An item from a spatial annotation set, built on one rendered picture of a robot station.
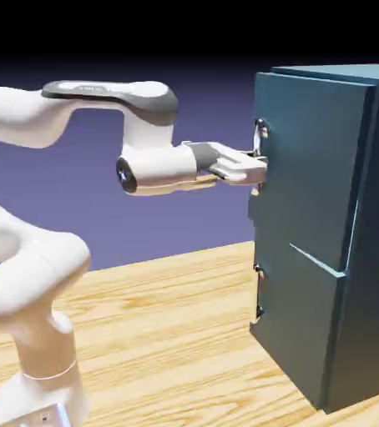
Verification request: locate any dark teal cabinet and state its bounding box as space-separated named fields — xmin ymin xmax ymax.
xmin=247 ymin=64 xmax=379 ymax=415

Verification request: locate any short curved metal handle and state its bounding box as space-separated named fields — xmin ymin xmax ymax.
xmin=250 ymin=263 xmax=266 ymax=324

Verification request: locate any small teal cabinet door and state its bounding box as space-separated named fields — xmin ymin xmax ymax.
xmin=249 ymin=224 xmax=346 ymax=410

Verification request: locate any large teal cabinet door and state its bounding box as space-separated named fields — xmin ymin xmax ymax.
xmin=247 ymin=71 xmax=376 ymax=272

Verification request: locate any long curved metal handle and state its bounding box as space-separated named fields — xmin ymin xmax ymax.
xmin=250 ymin=118 xmax=270 ymax=196

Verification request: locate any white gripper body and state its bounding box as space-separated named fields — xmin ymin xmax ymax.
xmin=208 ymin=142 xmax=270 ymax=186

